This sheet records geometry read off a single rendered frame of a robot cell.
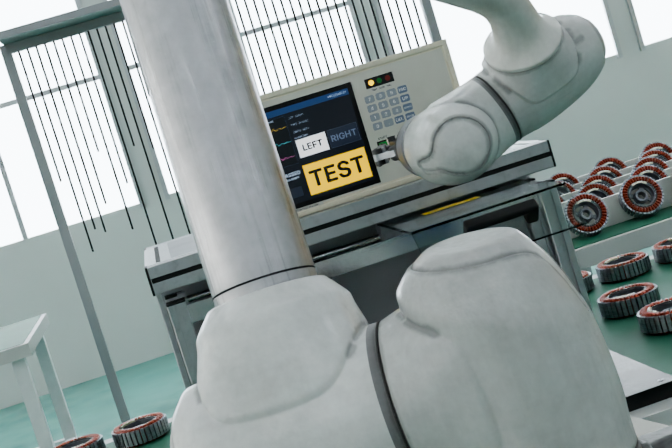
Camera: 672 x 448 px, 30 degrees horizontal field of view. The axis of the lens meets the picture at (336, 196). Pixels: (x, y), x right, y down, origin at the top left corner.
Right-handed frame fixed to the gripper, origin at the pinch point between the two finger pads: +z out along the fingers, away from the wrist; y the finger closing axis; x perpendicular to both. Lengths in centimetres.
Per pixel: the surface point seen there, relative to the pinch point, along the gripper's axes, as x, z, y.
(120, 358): -111, 636, -92
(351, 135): 3.4, 9.5, -4.8
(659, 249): -40, 58, 58
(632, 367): -41.1, -12.7, 22.0
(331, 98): 10.0, 9.5, -6.2
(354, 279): -20.7, 21.6, -9.6
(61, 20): 72, 331, -53
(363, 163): -1.5, 9.5, -4.3
